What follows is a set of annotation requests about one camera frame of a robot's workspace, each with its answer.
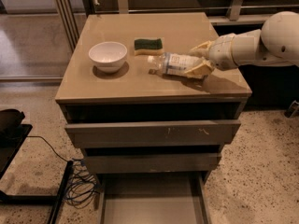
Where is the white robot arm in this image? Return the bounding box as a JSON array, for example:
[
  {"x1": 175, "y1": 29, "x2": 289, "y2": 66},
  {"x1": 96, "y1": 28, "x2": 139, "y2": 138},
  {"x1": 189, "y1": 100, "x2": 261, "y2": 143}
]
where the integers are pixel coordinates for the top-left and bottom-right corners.
[{"x1": 184, "y1": 11, "x2": 299, "y2": 78}]

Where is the black stand base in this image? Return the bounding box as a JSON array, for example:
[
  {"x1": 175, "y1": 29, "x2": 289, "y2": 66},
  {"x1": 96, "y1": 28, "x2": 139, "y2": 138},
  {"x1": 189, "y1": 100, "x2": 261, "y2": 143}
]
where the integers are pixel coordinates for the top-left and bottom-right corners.
[{"x1": 0, "y1": 108, "x2": 74, "y2": 224}]

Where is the middle grey drawer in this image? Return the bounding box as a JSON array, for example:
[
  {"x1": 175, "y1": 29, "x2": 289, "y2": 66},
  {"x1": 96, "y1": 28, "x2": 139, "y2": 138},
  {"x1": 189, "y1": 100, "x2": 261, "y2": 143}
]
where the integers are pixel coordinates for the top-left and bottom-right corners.
[{"x1": 84, "y1": 153, "x2": 221, "y2": 174}]

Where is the grey drawer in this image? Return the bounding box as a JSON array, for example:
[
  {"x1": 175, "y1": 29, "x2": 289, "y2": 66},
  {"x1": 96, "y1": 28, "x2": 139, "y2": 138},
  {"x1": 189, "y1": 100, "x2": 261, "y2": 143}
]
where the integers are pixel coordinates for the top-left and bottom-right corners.
[
  {"x1": 97, "y1": 172, "x2": 212, "y2": 224},
  {"x1": 84, "y1": 153, "x2": 221, "y2": 174},
  {"x1": 65, "y1": 119, "x2": 240, "y2": 148}
]

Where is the bottom grey drawer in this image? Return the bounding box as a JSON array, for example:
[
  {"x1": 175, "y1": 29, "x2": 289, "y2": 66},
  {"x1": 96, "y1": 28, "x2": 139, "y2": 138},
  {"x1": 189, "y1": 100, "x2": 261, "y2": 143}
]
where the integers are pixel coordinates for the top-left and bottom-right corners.
[{"x1": 97, "y1": 172, "x2": 212, "y2": 224}]

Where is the top grey drawer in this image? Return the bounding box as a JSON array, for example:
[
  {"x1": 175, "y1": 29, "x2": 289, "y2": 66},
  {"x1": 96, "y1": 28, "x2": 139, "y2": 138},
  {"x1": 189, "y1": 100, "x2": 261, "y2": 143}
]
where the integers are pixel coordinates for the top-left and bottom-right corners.
[{"x1": 65, "y1": 119, "x2": 240, "y2": 148}]

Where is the clear plastic bottle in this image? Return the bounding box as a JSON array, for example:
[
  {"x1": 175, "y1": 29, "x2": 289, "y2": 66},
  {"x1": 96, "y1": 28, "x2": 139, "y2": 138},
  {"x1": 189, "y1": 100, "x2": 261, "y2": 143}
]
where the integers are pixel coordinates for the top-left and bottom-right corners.
[{"x1": 148, "y1": 52, "x2": 203, "y2": 77}]

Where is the small dark floor object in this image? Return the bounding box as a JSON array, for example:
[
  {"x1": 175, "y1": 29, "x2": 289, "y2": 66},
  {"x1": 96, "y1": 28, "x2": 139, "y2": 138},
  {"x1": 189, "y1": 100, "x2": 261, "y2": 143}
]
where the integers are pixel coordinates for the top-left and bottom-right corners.
[{"x1": 284, "y1": 101, "x2": 299, "y2": 118}]

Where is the white bowl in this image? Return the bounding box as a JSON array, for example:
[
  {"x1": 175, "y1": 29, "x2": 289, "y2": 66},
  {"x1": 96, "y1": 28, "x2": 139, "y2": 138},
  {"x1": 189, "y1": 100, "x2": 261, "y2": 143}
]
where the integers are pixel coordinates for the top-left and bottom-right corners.
[{"x1": 89, "y1": 42, "x2": 128, "y2": 74}]

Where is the green yellow sponge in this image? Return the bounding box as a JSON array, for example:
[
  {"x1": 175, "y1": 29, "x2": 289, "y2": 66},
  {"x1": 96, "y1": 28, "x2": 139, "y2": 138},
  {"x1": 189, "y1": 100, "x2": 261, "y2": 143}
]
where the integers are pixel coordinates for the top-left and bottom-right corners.
[{"x1": 135, "y1": 38, "x2": 164, "y2": 56}]

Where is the black cable bundle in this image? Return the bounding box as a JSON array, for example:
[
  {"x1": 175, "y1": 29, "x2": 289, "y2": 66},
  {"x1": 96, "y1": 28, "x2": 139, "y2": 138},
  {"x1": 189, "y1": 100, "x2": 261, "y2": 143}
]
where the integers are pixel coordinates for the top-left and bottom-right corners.
[{"x1": 26, "y1": 135, "x2": 101, "y2": 210}]

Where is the beige drawer cabinet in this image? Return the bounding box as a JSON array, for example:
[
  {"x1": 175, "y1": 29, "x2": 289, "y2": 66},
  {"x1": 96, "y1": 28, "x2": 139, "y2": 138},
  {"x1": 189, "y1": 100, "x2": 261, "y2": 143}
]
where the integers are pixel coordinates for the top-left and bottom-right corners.
[{"x1": 55, "y1": 12, "x2": 253, "y2": 185}]

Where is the metal railing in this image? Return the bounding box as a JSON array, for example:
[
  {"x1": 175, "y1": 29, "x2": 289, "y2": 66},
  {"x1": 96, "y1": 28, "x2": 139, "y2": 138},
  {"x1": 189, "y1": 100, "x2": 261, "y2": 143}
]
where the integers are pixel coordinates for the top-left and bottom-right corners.
[{"x1": 50, "y1": 0, "x2": 299, "y2": 26}]

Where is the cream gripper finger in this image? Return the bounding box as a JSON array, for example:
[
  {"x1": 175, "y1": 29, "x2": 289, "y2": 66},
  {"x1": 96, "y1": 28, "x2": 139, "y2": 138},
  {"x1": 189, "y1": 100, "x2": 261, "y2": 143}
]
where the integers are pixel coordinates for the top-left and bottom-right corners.
[
  {"x1": 189, "y1": 41, "x2": 214, "y2": 59},
  {"x1": 184, "y1": 58, "x2": 215, "y2": 78}
]

